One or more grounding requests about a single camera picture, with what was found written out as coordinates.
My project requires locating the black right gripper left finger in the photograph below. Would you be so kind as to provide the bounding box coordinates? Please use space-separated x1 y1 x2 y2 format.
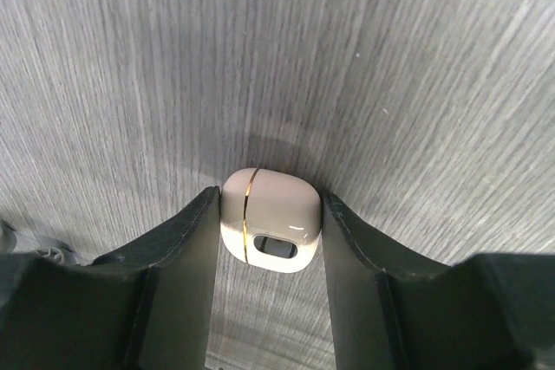
1 186 220 369

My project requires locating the beige small earbud case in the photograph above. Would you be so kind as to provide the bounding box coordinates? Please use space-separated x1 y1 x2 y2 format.
219 168 322 274

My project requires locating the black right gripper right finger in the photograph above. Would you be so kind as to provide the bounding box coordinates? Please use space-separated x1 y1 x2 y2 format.
322 194 554 369

